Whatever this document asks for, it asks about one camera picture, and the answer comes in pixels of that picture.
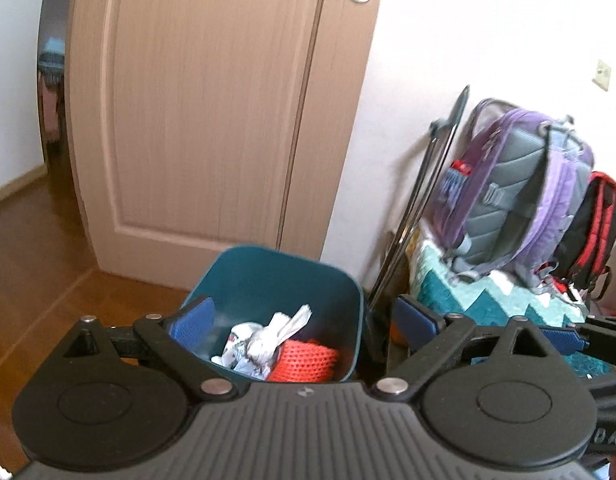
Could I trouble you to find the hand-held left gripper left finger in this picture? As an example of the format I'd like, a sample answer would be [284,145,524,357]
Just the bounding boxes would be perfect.
[63,296,239,401]

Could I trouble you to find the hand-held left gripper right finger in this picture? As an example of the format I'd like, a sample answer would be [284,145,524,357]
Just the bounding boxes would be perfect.
[370,295,556,401]

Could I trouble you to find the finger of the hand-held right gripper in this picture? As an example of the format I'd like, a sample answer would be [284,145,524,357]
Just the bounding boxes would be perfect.
[538,316,616,354]
[585,367,616,402]

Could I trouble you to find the white plastic bag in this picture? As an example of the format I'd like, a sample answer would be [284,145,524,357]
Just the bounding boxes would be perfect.
[243,304,314,378]

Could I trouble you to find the teal plastic bin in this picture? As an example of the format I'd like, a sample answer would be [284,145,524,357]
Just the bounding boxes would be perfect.
[180,245,365,383]

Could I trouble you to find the red mesh net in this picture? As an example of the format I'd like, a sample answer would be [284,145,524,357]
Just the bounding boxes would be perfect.
[265,339,341,383]

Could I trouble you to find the teal zigzag quilt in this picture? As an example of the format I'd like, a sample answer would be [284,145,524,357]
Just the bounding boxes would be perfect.
[405,232,616,381]

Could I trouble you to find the red black backpack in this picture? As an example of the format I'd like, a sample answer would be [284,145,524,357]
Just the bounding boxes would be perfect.
[550,171,616,301]

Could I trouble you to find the purple grey backpack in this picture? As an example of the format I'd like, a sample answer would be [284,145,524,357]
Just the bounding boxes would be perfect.
[428,99,596,288]

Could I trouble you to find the light wooden door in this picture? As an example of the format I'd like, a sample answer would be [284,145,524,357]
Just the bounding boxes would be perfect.
[68,0,334,291]

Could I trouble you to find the light wooden door frame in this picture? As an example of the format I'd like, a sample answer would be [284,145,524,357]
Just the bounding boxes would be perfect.
[280,0,391,263]

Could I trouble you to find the beige wall outlet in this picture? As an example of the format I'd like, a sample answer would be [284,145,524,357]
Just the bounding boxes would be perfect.
[593,59,611,92]

